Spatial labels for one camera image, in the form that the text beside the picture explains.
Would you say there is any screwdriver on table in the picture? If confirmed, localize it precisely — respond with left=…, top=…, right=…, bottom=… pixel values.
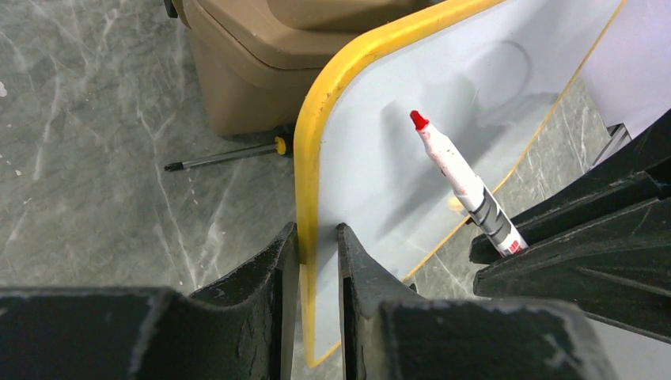
left=164, top=134, right=294, bottom=172

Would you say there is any white red whiteboard marker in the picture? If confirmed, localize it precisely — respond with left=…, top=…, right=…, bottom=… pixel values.
left=410, top=110, right=529, bottom=257

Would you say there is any yellow framed whiteboard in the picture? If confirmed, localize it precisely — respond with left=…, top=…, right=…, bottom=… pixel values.
left=294, top=1, right=624, bottom=367

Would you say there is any tan plastic tool case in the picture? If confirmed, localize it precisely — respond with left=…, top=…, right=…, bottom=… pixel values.
left=164, top=0, right=433, bottom=136

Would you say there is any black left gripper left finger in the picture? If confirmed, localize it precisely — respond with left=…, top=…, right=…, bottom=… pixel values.
left=1, top=222, right=298, bottom=379

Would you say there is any aluminium rail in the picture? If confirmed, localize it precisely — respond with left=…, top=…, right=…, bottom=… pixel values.
left=591, top=123, right=631, bottom=168

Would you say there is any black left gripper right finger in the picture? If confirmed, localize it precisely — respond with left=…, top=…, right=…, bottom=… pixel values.
left=337, top=223, right=616, bottom=379

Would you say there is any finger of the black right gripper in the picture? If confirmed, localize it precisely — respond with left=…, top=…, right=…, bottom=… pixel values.
left=472, top=199, right=670, bottom=343
left=468, top=107, right=671, bottom=266

